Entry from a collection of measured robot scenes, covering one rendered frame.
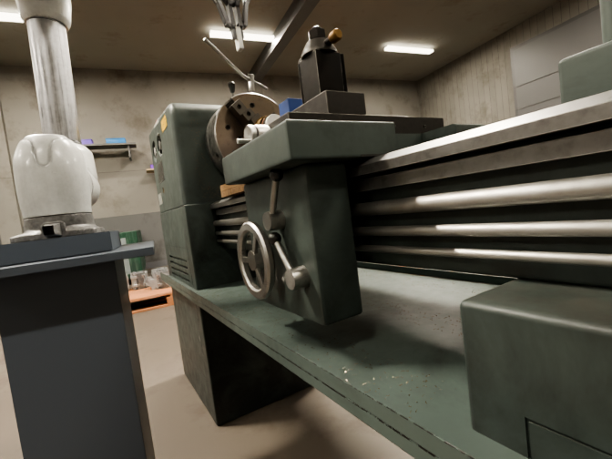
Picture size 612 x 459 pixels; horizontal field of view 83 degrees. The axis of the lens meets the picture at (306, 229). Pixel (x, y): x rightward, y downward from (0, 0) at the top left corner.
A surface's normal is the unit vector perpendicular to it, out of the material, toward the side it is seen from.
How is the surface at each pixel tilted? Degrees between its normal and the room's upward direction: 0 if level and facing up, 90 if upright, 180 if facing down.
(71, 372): 90
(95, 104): 90
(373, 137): 90
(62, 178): 88
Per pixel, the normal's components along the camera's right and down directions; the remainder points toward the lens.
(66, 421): 0.40, 0.00
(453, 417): -0.13, -0.99
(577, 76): -0.85, 0.14
